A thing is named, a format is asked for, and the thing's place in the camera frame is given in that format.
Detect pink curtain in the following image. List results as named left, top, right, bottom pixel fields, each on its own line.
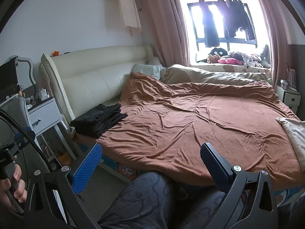
left=141, top=0, right=190, bottom=67
left=258, top=0, right=290, bottom=87

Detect person's left hand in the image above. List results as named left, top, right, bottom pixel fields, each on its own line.
left=1, top=156, right=27, bottom=215

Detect white nightstand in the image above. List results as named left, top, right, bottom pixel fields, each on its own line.
left=276, top=86, right=301, bottom=114
left=28, top=98, right=76, bottom=166

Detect cream leather headboard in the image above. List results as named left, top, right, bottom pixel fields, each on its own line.
left=40, top=45, right=153, bottom=126

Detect cartoon printed bed sheet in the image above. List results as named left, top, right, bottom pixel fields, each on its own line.
left=78, top=143, right=305, bottom=207

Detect brown bed blanket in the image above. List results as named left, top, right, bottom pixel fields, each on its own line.
left=97, top=72, right=304, bottom=190

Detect white right nightstand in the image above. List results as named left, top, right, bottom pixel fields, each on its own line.
left=276, top=86, right=301, bottom=114

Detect black folded clothes pile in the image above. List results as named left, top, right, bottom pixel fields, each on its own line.
left=70, top=103, right=128, bottom=139

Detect cream hanging cloth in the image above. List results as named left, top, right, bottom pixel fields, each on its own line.
left=118, top=0, right=142, bottom=36

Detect white left nightstand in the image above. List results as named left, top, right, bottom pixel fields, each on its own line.
left=28, top=98, right=76, bottom=166

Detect dark hanging garments right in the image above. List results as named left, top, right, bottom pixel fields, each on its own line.
left=216, top=0, right=256, bottom=41

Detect light green pillow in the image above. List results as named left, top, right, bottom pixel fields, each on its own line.
left=132, top=64, right=163, bottom=80

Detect black plush toy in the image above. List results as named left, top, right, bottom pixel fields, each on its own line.
left=209, top=48, right=228, bottom=57

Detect black cable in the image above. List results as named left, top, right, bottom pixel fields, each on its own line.
left=0, top=108, right=52, bottom=172

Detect patterned grey trouser leg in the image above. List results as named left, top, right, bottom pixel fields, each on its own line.
left=98, top=172, right=224, bottom=228

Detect cream folded blanket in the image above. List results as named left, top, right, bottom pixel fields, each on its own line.
left=276, top=117, right=305, bottom=172

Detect beige duvet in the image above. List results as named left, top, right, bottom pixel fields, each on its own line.
left=160, top=64, right=272, bottom=86

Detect right pink curtain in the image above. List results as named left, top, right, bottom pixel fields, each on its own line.
left=258, top=0, right=290, bottom=87

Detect dark hanging garment left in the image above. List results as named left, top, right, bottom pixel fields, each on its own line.
left=199, top=0, right=220, bottom=48

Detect left pink curtain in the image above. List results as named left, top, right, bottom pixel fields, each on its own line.
left=141, top=0, right=190, bottom=67

